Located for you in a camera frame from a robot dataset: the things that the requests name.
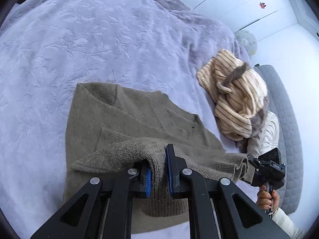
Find olive brown knit sweater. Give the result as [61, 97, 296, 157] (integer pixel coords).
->
[63, 81, 256, 234]

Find white right sleeve forearm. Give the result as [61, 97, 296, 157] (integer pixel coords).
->
[271, 208, 304, 239]

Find right hand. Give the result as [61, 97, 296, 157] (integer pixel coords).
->
[256, 185, 280, 212]

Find grey quilted mattress edge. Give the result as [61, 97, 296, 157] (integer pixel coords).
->
[255, 65, 303, 215]

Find cream striped garment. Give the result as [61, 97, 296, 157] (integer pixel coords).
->
[196, 49, 269, 141]

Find floral round pillow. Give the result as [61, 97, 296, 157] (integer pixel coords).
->
[234, 30, 257, 57]

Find white wardrobe doors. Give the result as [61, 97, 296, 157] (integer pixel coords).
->
[181, 0, 318, 40]

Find lavender embossed bed blanket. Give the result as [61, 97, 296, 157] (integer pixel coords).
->
[1, 0, 249, 238]

